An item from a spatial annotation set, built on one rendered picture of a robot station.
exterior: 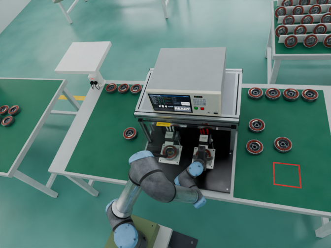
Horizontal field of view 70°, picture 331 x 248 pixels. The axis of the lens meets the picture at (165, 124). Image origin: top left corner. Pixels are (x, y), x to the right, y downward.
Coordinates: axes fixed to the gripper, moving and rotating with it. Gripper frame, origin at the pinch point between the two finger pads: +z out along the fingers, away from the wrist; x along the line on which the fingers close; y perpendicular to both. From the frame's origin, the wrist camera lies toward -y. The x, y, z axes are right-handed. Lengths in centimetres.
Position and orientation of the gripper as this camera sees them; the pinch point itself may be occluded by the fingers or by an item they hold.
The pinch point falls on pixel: (203, 155)
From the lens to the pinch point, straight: 169.9
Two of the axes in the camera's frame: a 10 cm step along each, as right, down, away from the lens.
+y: -0.6, 10.0, 0.6
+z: 2.8, -0.4, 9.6
